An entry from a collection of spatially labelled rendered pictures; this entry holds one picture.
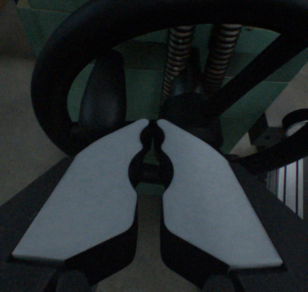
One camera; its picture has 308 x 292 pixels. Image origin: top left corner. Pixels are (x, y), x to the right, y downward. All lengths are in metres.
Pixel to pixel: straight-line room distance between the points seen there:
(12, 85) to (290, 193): 1.33
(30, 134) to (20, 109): 0.16
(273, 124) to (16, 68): 1.29
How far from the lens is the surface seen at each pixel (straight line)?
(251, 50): 0.29
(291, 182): 1.03
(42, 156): 1.17
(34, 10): 0.40
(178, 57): 0.26
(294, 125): 0.51
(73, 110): 0.54
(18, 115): 1.32
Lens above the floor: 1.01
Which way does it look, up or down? 59 degrees down
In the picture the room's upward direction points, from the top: 13 degrees clockwise
